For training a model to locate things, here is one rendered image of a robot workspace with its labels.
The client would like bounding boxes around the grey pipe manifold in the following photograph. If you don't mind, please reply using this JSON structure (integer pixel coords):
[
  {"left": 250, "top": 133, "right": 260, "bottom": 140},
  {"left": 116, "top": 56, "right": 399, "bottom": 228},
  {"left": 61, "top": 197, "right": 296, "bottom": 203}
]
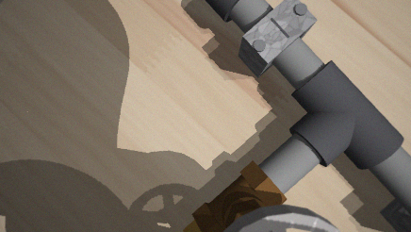
[{"left": 183, "top": 0, "right": 411, "bottom": 232}]

